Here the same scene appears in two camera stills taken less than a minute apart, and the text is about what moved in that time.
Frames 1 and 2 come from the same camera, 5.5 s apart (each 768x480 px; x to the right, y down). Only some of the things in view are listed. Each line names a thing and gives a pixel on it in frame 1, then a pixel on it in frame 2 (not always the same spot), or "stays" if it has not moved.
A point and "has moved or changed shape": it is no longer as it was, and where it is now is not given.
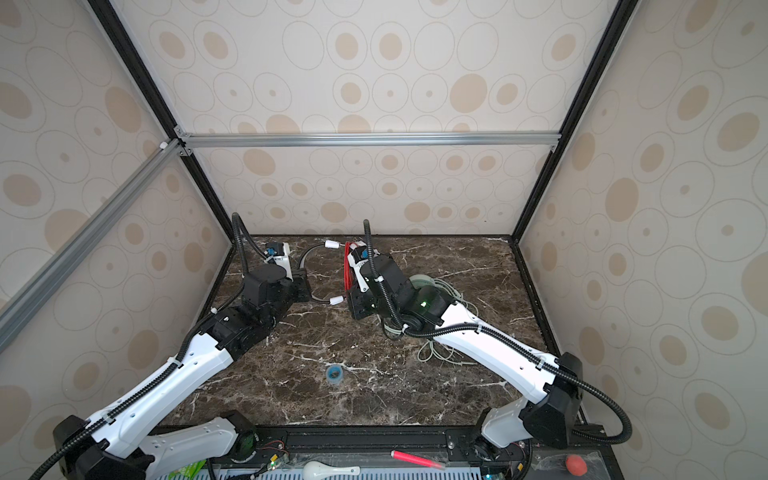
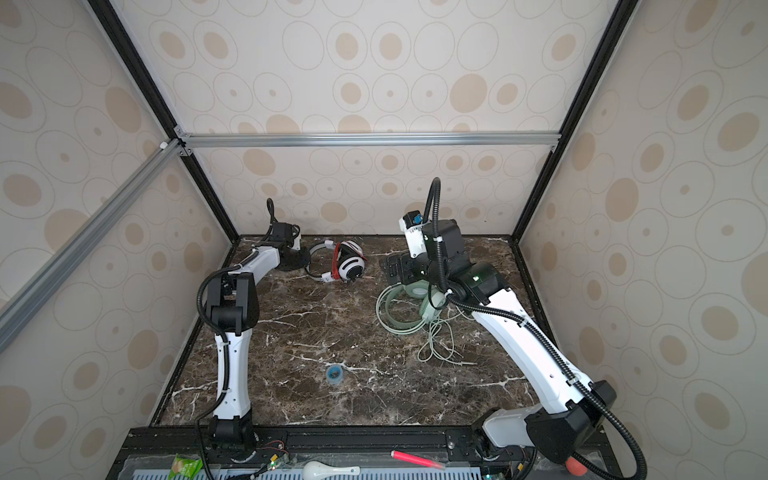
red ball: [576, 465] stays
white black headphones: [328, 244] has moved or changed shape
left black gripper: [301, 280] to [305, 261]
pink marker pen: [407, 457] stays
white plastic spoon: [317, 470] stays
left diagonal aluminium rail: [20, 307] stays
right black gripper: [354, 304] to [403, 259]
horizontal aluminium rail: [362, 139] stays
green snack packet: [187, 472] stays
